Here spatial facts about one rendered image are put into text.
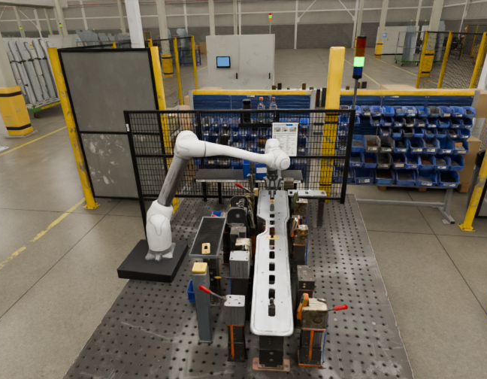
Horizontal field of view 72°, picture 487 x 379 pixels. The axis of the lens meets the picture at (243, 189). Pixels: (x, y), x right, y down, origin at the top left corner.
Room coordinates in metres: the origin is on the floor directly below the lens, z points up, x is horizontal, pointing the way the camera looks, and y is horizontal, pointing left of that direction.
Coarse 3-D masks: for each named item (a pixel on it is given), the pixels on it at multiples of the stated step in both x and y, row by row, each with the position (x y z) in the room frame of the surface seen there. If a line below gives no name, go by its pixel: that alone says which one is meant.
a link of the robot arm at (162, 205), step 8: (176, 160) 2.12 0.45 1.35; (184, 160) 2.13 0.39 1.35; (176, 168) 2.11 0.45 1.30; (184, 168) 2.14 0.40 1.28; (168, 176) 2.11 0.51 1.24; (176, 176) 2.10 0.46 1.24; (168, 184) 2.10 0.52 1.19; (176, 184) 2.11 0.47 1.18; (160, 192) 2.13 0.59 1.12; (168, 192) 2.09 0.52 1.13; (160, 200) 2.09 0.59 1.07; (168, 200) 2.09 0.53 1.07; (152, 208) 2.07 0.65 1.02; (160, 208) 2.05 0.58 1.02; (168, 208) 2.08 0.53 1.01; (168, 216) 2.06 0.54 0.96
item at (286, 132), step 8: (272, 128) 2.70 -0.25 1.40; (280, 128) 2.70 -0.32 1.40; (288, 128) 2.69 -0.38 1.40; (296, 128) 2.69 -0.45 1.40; (272, 136) 2.70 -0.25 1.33; (280, 136) 2.70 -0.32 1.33; (288, 136) 2.69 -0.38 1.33; (296, 136) 2.68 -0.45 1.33; (280, 144) 2.70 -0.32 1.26; (288, 144) 2.69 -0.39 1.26; (296, 144) 2.68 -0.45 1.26; (288, 152) 2.69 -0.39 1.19; (296, 152) 2.68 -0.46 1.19
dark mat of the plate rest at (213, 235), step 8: (208, 224) 1.60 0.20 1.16; (216, 224) 1.60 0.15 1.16; (200, 232) 1.52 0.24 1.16; (208, 232) 1.52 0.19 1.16; (216, 232) 1.52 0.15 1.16; (200, 240) 1.45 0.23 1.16; (208, 240) 1.45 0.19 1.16; (216, 240) 1.45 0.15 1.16; (192, 248) 1.38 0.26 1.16; (200, 248) 1.38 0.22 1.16; (216, 248) 1.37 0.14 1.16
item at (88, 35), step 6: (78, 30) 17.18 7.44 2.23; (84, 30) 17.13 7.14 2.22; (90, 30) 17.07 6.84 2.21; (84, 36) 17.25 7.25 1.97; (90, 36) 17.20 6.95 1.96; (96, 36) 17.16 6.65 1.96; (102, 36) 16.82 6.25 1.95; (108, 36) 16.76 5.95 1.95; (84, 42) 17.37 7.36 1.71; (90, 42) 17.33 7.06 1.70; (102, 42) 16.97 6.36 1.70; (90, 48) 17.22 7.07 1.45; (96, 48) 17.15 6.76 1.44
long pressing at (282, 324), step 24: (264, 192) 2.32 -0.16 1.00; (264, 216) 1.95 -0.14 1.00; (288, 216) 1.95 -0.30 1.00; (264, 240) 1.67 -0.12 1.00; (264, 264) 1.44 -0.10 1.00; (288, 264) 1.44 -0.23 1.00; (264, 288) 1.26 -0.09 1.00; (288, 288) 1.26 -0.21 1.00; (264, 312) 1.11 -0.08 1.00; (288, 312) 1.10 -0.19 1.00
